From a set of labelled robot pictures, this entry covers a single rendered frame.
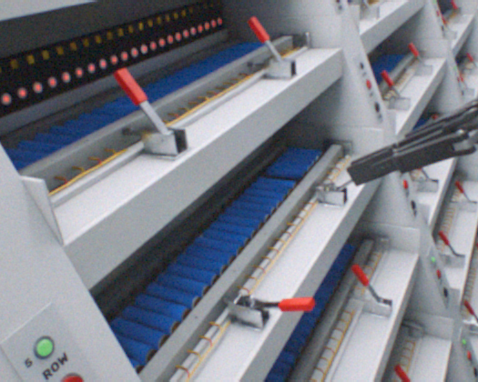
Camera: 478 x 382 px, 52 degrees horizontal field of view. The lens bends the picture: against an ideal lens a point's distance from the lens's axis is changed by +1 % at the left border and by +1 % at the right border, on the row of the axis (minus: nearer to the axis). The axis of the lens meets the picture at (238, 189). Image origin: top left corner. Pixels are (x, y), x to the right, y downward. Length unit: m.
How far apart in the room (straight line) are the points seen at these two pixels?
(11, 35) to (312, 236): 0.44
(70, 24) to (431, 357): 0.83
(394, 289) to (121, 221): 0.57
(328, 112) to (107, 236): 0.57
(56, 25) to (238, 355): 0.45
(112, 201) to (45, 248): 0.08
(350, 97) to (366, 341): 0.39
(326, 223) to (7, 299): 0.46
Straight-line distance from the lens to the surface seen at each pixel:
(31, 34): 0.65
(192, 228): 0.66
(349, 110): 0.87
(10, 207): 0.34
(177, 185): 0.45
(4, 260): 0.34
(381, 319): 0.81
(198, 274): 0.58
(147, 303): 0.56
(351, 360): 0.75
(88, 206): 0.40
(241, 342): 0.51
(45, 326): 0.35
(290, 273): 0.59
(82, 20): 0.71
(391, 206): 0.92
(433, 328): 1.06
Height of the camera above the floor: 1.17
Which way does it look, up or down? 15 degrees down
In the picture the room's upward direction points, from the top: 25 degrees counter-clockwise
